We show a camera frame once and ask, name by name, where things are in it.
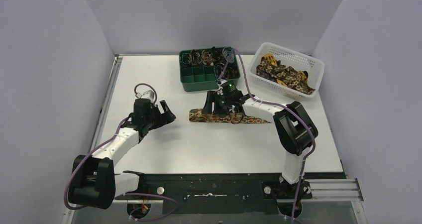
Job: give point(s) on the rolled tan patterned tie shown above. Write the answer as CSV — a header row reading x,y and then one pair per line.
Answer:
x,y
207,58

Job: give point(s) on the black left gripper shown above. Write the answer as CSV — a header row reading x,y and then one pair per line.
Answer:
x,y
158,112

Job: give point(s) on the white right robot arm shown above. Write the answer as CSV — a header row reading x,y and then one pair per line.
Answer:
x,y
296,130

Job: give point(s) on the rolled blue red tie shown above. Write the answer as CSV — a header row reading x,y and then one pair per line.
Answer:
x,y
220,71

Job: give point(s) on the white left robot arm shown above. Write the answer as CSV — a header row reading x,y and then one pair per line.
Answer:
x,y
94,182

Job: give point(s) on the pile of patterned ties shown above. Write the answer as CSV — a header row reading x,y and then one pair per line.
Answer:
x,y
272,69

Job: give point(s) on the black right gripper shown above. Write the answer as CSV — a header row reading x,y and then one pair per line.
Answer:
x,y
211,97

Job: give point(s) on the white plastic mesh basket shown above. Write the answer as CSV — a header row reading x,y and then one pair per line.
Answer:
x,y
297,60

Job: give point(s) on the aluminium frame rail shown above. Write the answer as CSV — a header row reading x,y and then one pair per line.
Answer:
x,y
100,123

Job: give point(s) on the rolled brown patterned tie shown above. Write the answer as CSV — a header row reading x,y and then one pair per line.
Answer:
x,y
196,58

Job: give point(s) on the green divided organizer tray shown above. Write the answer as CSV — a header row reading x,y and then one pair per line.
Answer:
x,y
200,78

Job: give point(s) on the rolled blue striped tie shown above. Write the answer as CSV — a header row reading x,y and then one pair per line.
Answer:
x,y
185,60

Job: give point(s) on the orange green patterned tie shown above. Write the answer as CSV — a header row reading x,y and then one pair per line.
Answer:
x,y
197,116

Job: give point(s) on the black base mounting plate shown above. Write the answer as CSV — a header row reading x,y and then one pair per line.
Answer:
x,y
219,193

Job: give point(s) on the rolled dark patterned tie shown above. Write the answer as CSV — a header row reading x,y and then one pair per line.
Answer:
x,y
217,55

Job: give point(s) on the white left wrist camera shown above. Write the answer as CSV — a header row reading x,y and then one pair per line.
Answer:
x,y
150,95

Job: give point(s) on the rolled light blue tie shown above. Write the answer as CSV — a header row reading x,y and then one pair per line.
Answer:
x,y
228,54

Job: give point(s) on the rolled dark red tie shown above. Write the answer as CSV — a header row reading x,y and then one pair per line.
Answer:
x,y
232,71

